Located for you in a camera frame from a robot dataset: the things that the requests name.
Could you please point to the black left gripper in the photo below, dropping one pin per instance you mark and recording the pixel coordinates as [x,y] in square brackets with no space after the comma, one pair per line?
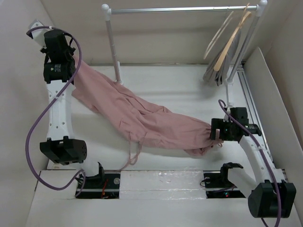
[45,50]

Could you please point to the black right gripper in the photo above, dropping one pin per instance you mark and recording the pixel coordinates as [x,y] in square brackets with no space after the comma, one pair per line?
[218,123]

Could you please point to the pink trousers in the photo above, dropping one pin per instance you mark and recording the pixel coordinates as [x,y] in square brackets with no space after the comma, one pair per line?
[120,123]

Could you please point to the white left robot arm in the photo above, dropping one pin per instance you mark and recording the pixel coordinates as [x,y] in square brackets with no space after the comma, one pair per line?
[60,146]

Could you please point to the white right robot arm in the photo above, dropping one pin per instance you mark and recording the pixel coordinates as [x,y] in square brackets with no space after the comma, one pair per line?
[268,193]

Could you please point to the tan wooden hanger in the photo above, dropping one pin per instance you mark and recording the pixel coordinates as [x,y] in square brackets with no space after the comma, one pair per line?
[246,14]

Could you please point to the white clothes rack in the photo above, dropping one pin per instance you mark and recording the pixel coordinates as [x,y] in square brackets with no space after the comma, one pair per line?
[225,75]

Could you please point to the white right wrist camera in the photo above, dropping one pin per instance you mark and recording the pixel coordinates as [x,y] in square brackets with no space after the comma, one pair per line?
[229,109]

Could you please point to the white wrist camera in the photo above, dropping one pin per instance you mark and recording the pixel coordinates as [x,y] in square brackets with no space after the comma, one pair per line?
[38,35]
[229,109]

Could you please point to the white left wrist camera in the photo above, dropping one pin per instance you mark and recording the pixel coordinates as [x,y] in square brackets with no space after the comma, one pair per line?
[38,35]

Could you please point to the aluminium rail right side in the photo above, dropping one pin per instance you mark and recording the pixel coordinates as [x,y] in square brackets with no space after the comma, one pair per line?
[252,110]

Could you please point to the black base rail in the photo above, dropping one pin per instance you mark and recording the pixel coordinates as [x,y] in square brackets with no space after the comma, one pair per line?
[158,185]

